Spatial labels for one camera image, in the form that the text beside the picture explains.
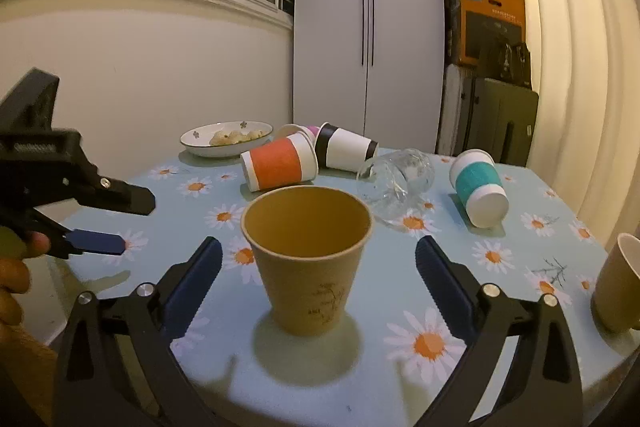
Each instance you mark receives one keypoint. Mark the orange cardboard box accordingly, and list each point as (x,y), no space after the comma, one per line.
(492,22)

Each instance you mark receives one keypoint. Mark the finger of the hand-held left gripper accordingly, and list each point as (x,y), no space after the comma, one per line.
(100,243)
(125,199)

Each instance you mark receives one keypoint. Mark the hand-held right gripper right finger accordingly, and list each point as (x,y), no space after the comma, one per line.
(441,287)

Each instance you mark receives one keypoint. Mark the white flower-print plate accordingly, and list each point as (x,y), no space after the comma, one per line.
(197,142)

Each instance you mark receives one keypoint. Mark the orange banded paper cup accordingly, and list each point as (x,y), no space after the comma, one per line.
(280,162)

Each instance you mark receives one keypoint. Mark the teal banded paper cup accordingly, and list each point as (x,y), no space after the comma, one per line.
(475,179)

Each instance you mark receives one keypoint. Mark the person's left hand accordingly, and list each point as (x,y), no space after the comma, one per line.
(12,277)

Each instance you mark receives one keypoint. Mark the pink banded paper cup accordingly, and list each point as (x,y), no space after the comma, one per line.
(312,130)

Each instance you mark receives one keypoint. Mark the black banded paper cup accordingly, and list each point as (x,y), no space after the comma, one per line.
(347,149)

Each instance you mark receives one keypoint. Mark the dark bag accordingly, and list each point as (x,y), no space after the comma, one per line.
(507,62)

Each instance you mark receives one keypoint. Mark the white wardrobe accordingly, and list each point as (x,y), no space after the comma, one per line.
(330,32)

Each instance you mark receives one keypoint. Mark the clear glass cup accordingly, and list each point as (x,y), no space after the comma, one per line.
(400,179)

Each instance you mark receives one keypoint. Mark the pale food pieces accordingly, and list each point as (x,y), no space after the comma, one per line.
(235,137)

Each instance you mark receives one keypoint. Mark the blue daisy tablecloth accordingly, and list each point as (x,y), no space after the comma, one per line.
(380,387)

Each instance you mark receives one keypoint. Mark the brown paper cup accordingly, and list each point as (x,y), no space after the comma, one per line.
(310,277)
(617,292)

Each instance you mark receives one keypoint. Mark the dark folded case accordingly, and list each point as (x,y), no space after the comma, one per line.
(500,122)

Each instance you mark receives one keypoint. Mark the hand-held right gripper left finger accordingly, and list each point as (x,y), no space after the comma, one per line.
(195,287)

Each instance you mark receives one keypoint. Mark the cream curtain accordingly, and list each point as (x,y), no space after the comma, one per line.
(575,57)

